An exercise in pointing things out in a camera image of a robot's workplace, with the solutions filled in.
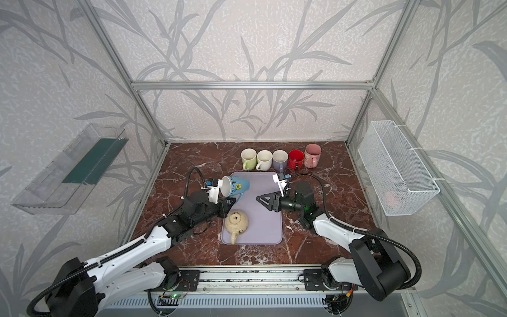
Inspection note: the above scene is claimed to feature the blue mug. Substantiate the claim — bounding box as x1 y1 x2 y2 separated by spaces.
220 176 250 201

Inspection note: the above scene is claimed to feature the red mug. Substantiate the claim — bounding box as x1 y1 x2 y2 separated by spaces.
288 149 305 171

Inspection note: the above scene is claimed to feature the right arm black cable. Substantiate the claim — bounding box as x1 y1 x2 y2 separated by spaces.
288 173 423 290

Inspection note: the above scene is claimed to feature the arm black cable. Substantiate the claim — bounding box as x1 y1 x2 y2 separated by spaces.
26 166 207 317
288 173 423 290

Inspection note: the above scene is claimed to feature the aluminium cage frame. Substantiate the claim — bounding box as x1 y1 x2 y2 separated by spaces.
77 1 506 296

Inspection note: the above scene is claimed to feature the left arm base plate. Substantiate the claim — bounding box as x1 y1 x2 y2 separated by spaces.
152 269 201 293

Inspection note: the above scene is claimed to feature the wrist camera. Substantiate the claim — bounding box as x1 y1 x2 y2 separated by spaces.
202 178 223 204
273 173 291 197

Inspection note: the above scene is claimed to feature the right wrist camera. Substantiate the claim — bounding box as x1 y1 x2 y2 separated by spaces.
273 173 291 197

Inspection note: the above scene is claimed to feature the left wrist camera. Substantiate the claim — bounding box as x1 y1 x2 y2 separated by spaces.
202 178 223 204

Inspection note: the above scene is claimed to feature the cream teapot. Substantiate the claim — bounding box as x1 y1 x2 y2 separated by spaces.
225 211 248 245

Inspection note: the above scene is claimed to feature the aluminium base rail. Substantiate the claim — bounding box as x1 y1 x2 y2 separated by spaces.
82 265 417 296

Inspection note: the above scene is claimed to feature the lavender mug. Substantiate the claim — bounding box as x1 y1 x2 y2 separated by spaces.
272 150 289 173

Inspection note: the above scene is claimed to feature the white mug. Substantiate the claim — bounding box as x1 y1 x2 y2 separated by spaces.
256 150 273 172

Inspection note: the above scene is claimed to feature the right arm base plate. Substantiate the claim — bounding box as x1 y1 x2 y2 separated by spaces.
302 269 352 291

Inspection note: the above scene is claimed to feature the pink patterned mug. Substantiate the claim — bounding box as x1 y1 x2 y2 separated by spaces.
304 143 322 169

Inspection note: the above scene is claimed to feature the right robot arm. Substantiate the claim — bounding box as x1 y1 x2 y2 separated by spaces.
256 182 422 301

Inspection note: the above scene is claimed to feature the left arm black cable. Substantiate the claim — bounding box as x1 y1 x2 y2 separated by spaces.
26 166 207 317

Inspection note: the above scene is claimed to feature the white wire mesh basket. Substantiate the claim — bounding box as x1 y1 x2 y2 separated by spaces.
359 120 440 217

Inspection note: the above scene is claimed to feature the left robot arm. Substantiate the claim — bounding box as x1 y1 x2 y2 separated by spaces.
44 191 236 316

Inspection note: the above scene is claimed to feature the lavender plastic tray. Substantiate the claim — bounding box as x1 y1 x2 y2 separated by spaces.
230 172 283 245

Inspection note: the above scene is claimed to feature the light green mug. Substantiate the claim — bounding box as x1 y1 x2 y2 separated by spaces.
241 148 257 171

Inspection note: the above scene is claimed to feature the clear plastic wall bin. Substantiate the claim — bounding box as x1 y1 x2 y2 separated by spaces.
11 124 129 215

